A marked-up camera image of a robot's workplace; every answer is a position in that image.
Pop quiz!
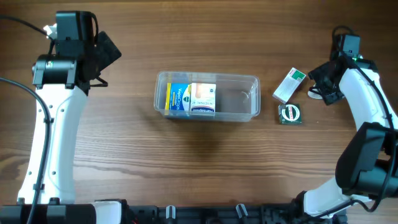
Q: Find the clear plastic container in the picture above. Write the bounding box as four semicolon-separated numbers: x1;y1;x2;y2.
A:
154;72;261;122

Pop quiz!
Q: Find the white Hansaplast box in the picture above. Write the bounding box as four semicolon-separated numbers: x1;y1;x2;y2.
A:
190;83;216;115

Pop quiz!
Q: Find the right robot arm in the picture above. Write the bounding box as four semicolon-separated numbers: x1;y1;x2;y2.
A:
287;26;397;223

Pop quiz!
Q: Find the white green medicine box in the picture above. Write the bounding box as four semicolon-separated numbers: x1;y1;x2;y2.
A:
272;67;307;104

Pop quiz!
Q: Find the green round-logo box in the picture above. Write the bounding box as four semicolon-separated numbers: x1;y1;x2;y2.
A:
278;104;302;125

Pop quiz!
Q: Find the blue yellow VapoDrops box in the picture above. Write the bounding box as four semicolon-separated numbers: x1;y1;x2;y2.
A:
164;83;191;117

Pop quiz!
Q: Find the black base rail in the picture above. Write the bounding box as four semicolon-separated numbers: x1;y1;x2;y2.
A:
93;198;348;224

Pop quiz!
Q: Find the white dropper bottle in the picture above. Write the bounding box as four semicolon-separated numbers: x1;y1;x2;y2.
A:
307;84;322;100

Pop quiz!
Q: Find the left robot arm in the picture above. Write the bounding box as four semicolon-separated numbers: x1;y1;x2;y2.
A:
1;11;127;223

